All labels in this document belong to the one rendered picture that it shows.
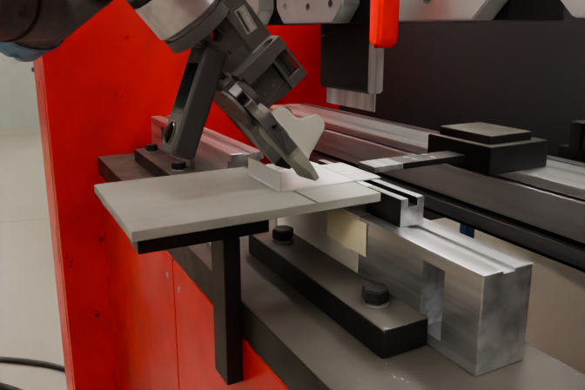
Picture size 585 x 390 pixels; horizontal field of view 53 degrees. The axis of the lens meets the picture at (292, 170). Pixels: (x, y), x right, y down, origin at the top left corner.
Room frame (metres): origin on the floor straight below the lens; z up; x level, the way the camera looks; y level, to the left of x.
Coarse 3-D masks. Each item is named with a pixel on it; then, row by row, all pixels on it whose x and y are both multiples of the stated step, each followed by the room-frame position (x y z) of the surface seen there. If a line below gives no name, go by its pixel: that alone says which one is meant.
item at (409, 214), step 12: (372, 180) 0.65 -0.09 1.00; (384, 192) 0.59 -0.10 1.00; (396, 192) 0.61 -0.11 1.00; (408, 192) 0.59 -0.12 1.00; (372, 204) 0.61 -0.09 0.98; (384, 204) 0.59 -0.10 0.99; (396, 204) 0.57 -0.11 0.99; (408, 204) 0.58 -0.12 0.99; (420, 204) 0.58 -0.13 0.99; (384, 216) 0.59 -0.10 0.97; (396, 216) 0.57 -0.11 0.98; (408, 216) 0.57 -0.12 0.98; (420, 216) 0.58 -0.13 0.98
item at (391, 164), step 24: (432, 144) 0.82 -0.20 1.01; (456, 144) 0.78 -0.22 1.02; (480, 144) 0.75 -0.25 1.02; (504, 144) 0.75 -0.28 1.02; (528, 144) 0.76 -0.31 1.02; (360, 168) 0.72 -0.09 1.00; (384, 168) 0.70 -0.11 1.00; (408, 168) 0.72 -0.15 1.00; (480, 168) 0.74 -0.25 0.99; (504, 168) 0.74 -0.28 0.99; (528, 168) 0.76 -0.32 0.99
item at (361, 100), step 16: (336, 32) 0.69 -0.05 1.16; (352, 32) 0.66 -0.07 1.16; (368, 32) 0.63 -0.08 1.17; (320, 48) 0.72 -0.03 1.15; (336, 48) 0.69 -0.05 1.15; (352, 48) 0.66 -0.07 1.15; (368, 48) 0.63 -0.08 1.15; (320, 64) 0.72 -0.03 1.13; (336, 64) 0.69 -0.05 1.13; (352, 64) 0.66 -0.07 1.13; (368, 64) 0.63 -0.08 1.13; (320, 80) 0.72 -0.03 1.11; (336, 80) 0.69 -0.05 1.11; (352, 80) 0.66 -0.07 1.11; (368, 80) 0.63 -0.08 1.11; (336, 96) 0.71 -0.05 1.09; (352, 96) 0.68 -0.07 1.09; (368, 96) 0.65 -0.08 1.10
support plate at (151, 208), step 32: (96, 192) 0.62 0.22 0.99; (128, 192) 0.59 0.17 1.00; (160, 192) 0.59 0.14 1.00; (192, 192) 0.59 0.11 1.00; (224, 192) 0.59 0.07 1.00; (256, 192) 0.59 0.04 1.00; (288, 192) 0.59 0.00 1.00; (320, 192) 0.59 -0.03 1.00; (352, 192) 0.59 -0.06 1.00; (128, 224) 0.49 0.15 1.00; (160, 224) 0.49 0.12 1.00; (192, 224) 0.50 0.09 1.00; (224, 224) 0.51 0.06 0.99
